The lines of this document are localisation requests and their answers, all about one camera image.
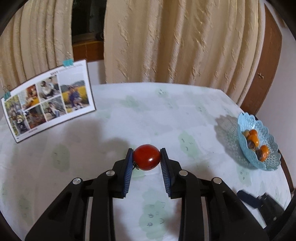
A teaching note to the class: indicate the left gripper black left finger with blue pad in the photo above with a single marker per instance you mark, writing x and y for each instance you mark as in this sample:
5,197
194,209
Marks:
65,218

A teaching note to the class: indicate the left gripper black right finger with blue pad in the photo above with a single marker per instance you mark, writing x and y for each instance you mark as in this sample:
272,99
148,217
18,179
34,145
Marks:
228,217

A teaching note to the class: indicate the small orange tangerine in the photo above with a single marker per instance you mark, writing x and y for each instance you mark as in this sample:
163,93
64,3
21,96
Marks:
253,132
264,151
261,155

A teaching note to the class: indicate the large orange fruit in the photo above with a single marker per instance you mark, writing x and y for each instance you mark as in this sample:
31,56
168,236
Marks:
254,139

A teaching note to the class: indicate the red cherry tomato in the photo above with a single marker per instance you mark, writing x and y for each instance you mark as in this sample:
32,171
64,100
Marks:
146,157

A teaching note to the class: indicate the dark passion fruit in basket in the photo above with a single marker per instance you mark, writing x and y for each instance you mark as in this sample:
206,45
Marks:
251,145

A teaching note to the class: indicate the tan longan in basket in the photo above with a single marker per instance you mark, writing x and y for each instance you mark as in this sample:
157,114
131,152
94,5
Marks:
246,133

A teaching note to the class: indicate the light blue lattice fruit basket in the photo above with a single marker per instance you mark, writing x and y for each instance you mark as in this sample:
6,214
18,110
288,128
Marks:
248,122

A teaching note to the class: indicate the photo collage card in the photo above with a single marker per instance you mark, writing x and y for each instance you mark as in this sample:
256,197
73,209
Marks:
48,99

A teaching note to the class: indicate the teal binder clip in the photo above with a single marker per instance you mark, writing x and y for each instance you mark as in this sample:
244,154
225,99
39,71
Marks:
7,93
68,62

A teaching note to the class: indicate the brown wooden door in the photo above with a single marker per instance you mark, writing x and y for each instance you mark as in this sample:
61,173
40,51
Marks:
267,66

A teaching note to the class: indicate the cream textured curtain right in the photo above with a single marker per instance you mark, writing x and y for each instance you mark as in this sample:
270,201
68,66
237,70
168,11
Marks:
214,44

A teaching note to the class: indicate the cream textured curtain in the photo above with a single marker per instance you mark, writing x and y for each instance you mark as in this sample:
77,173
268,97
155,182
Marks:
214,44
36,39

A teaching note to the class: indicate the cream textured curtain left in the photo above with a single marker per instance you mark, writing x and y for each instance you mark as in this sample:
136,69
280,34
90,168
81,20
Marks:
36,39

